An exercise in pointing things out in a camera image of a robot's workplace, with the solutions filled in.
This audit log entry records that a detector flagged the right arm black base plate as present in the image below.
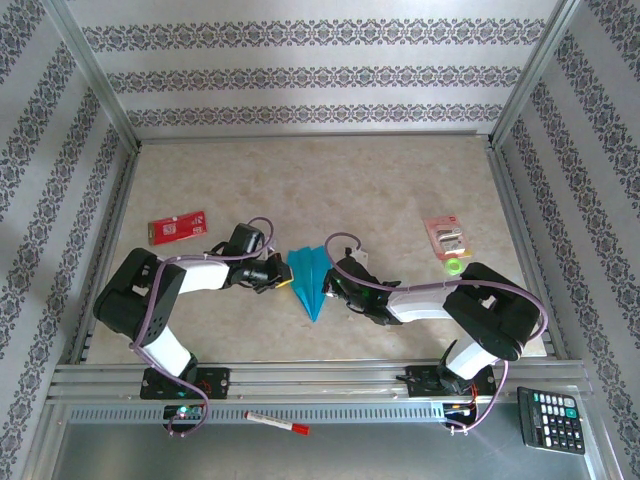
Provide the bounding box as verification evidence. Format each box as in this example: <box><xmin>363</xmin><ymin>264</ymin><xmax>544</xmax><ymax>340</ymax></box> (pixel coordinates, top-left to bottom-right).
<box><xmin>405</xmin><ymin>364</ymin><xmax>499</xmax><ymax>400</ymax></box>

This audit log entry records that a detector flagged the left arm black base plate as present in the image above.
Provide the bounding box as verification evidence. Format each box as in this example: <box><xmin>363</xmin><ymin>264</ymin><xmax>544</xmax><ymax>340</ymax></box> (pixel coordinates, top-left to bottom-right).
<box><xmin>139</xmin><ymin>366</ymin><xmax>232</xmax><ymax>401</ymax></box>

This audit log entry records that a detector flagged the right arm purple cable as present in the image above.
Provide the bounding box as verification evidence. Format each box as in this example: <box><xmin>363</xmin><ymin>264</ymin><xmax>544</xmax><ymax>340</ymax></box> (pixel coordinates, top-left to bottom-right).
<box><xmin>323</xmin><ymin>231</ymin><xmax>549</xmax><ymax>436</ymax></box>

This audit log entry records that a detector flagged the left black wrist camera box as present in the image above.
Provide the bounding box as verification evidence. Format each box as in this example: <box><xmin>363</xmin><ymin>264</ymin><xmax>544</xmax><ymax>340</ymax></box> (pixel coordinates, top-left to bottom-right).
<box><xmin>227</xmin><ymin>223</ymin><xmax>266</xmax><ymax>259</ymax></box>

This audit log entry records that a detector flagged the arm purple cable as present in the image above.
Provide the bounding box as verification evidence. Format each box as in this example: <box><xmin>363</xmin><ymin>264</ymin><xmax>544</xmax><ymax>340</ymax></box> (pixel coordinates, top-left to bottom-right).
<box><xmin>128</xmin><ymin>216</ymin><xmax>276</xmax><ymax>439</ymax></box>
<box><xmin>323</xmin><ymin>231</ymin><xmax>549</xmax><ymax>436</ymax></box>

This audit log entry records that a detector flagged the aluminium frame post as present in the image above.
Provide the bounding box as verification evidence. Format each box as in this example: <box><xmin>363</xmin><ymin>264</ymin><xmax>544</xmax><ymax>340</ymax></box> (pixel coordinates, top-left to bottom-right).
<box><xmin>490</xmin><ymin>0</ymin><xmax>586</xmax><ymax>150</ymax></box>
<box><xmin>42</xmin><ymin>0</ymin><xmax>142</xmax><ymax>151</ymax></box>

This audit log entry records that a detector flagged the white marker with red cap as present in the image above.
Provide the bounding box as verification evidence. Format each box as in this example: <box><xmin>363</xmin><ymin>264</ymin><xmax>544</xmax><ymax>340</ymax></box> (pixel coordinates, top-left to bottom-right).
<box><xmin>243</xmin><ymin>409</ymin><xmax>311</xmax><ymax>436</ymax></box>

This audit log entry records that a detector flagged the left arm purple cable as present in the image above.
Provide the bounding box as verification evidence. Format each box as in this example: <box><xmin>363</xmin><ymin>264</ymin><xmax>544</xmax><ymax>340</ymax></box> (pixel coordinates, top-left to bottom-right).
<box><xmin>128</xmin><ymin>216</ymin><xmax>276</xmax><ymax>439</ymax></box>

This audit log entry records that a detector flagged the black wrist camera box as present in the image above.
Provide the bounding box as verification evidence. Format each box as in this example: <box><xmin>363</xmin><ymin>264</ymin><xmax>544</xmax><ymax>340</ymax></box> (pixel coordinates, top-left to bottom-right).
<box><xmin>333</xmin><ymin>257</ymin><xmax>377</xmax><ymax>289</ymax></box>
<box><xmin>227</xmin><ymin>223</ymin><xmax>266</xmax><ymax>259</ymax></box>

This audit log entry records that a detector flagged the grey slotted cable duct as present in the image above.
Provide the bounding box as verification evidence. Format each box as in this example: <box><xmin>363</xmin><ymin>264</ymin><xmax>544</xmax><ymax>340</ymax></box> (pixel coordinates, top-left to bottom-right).
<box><xmin>67</xmin><ymin>403</ymin><xmax>449</xmax><ymax>425</ymax></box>

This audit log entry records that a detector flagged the pink blister pack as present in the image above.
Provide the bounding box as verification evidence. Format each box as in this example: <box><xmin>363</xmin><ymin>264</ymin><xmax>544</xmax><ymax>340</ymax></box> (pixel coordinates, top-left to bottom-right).
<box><xmin>423</xmin><ymin>213</ymin><xmax>474</xmax><ymax>261</ymax></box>

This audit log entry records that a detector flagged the right black wrist camera box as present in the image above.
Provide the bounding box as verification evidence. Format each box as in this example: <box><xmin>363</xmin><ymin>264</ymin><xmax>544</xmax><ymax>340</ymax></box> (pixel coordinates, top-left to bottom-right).
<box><xmin>333</xmin><ymin>257</ymin><xmax>377</xmax><ymax>289</ymax></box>

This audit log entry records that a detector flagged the aluminium table edge rail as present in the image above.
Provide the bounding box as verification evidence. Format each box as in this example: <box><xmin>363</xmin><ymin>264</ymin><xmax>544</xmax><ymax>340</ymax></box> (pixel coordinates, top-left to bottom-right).
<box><xmin>67</xmin><ymin>142</ymin><xmax>142</xmax><ymax>365</ymax></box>
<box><xmin>135</xmin><ymin>130</ymin><xmax>496</xmax><ymax>147</ymax></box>
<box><xmin>487</xmin><ymin>142</ymin><xmax>571</xmax><ymax>361</ymax></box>

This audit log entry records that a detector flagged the blue square paper sheet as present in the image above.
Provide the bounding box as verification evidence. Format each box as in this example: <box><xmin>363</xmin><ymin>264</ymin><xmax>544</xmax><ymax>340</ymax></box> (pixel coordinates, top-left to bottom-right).
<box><xmin>286</xmin><ymin>246</ymin><xmax>334</xmax><ymax>324</ymax></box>

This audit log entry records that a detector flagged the black calculator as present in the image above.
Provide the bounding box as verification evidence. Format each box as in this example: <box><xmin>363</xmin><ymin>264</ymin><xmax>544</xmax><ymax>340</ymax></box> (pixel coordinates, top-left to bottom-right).
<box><xmin>516</xmin><ymin>385</ymin><xmax>587</xmax><ymax>456</ymax></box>

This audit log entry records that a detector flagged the grey metal shelf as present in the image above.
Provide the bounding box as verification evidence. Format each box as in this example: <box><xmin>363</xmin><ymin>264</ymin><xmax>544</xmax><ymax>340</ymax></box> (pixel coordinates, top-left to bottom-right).
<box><xmin>49</xmin><ymin>422</ymin><xmax>601</xmax><ymax>480</ymax></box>

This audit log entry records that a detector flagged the red card packet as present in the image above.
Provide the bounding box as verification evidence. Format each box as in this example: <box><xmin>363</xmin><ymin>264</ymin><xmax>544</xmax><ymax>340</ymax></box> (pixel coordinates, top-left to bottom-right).
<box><xmin>148</xmin><ymin>210</ymin><xmax>209</xmax><ymax>246</ymax></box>

